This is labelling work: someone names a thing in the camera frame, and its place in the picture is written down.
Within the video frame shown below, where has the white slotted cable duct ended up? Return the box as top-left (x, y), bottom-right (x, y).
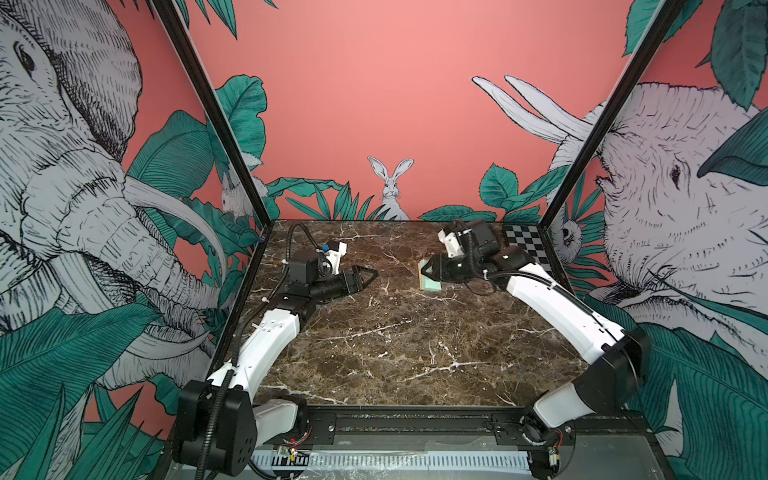
top-left (251, 450), bottom-right (531, 475)

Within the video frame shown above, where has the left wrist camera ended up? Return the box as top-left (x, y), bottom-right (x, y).
top-left (322, 240), bottom-right (347, 275)

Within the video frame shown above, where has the black frame post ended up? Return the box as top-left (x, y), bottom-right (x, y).
top-left (538, 0), bottom-right (686, 229)
top-left (152, 0), bottom-right (272, 227)

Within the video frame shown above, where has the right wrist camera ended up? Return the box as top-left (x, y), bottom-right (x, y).
top-left (438, 229), bottom-right (465, 258)

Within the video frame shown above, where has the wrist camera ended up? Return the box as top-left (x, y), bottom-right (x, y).
top-left (322, 240), bottom-right (347, 275)
top-left (438, 229), bottom-right (465, 258)

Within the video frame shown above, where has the left black frame post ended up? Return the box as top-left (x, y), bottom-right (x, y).
top-left (152, 0), bottom-right (272, 227)

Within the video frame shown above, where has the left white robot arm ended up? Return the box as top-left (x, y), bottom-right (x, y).
top-left (172, 241), bottom-right (378, 479)

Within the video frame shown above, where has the right black frame post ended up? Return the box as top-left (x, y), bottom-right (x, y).
top-left (538, 0), bottom-right (686, 229)

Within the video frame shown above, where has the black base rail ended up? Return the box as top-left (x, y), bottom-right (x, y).
top-left (287, 405), bottom-right (651, 450)

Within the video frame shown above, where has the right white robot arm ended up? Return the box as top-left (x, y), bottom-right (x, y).
top-left (421, 246), bottom-right (651, 442)

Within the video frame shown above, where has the black white checkerboard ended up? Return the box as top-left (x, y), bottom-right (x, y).
top-left (503, 224), bottom-right (553, 274)

